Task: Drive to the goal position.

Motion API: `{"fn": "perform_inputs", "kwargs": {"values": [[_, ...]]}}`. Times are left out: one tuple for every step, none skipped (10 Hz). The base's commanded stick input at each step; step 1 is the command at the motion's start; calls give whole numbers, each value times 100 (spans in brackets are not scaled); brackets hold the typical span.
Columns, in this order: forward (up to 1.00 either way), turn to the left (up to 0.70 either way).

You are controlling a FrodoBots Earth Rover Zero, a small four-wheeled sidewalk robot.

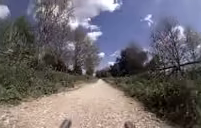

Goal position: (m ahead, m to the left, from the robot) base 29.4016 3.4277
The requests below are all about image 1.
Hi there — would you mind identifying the robot's own part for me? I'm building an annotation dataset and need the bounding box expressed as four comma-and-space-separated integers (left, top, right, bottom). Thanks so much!
123, 120, 136, 128
59, 118, 73, 128

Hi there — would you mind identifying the row of trees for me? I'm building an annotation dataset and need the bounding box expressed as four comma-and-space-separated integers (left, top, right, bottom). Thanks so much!
0, 0, 101, 76

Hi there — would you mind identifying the pale gravel path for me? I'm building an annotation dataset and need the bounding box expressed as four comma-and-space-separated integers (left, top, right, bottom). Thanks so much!
0, 78, 176, 128

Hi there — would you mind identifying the dark leafy tree clump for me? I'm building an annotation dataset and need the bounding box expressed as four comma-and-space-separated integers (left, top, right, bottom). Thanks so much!
109, 44, 150, 78

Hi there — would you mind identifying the bare branching tree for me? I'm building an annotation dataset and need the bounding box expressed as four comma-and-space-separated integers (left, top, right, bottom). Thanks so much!
149, 19, 201, 76

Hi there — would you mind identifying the overgrown grass verge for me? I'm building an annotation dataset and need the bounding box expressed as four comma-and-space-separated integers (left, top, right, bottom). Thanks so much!
0, 55, 99, 111
102, 70, 201, 128

